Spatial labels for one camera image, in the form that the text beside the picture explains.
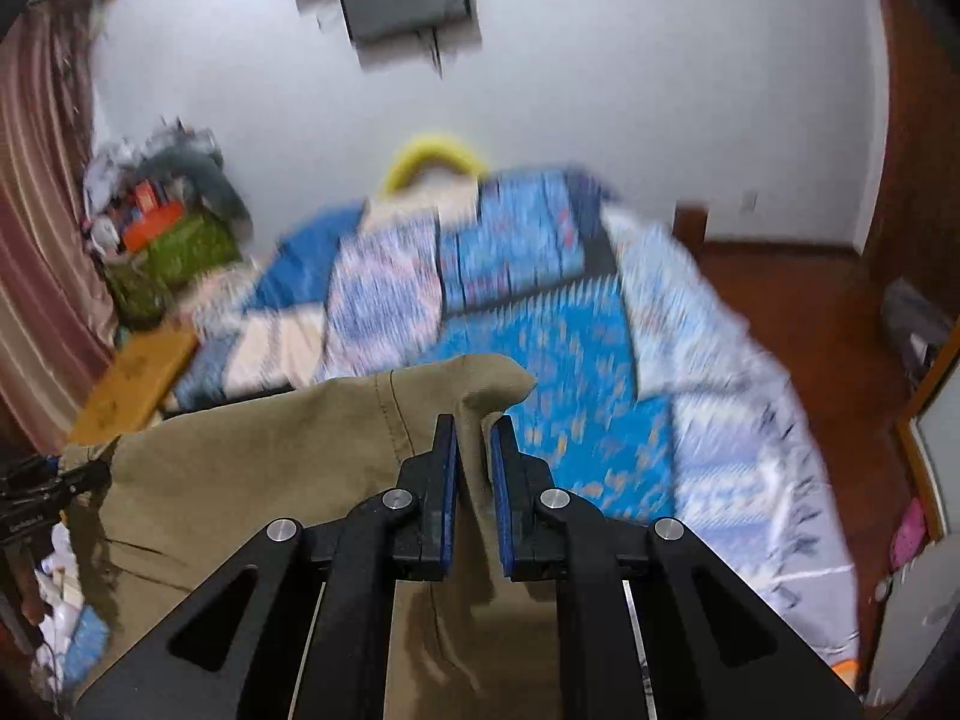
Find khaki pants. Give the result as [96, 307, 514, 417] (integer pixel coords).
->
[67, 355, 560, 718]

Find orange box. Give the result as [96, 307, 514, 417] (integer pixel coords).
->
[121, 179, 185, 252]

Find wooden lap desk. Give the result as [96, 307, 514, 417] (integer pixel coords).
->
[65, 325, 199, 445]

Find blue patchwork bedspread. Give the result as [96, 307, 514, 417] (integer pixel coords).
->
[172, 169, 859, 667]

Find striped pink curtain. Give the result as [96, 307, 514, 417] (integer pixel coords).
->
[2, 0, 117, 454]

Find yellow curved headrest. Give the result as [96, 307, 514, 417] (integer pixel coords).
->
[381, 133, 490, 195]

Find green storage bag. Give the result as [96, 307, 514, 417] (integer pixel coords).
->
[103, 213, 241, 330]

